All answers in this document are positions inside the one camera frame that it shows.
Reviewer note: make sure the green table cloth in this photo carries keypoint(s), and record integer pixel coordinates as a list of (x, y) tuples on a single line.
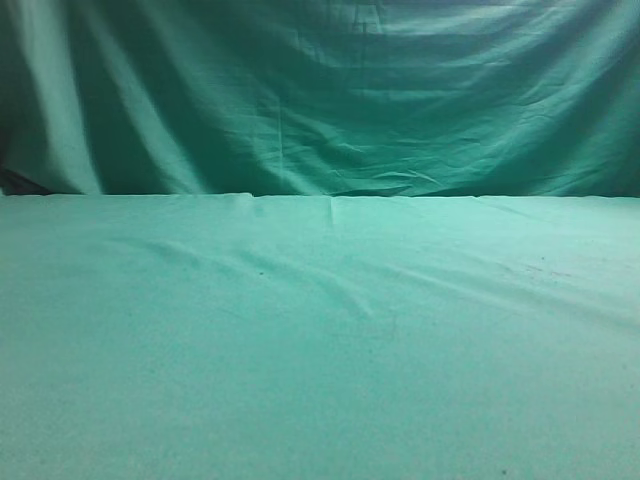
[(234, 337)]

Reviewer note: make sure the green backdrop cloth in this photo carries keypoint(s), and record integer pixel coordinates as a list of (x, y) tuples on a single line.
[(339, 98)]

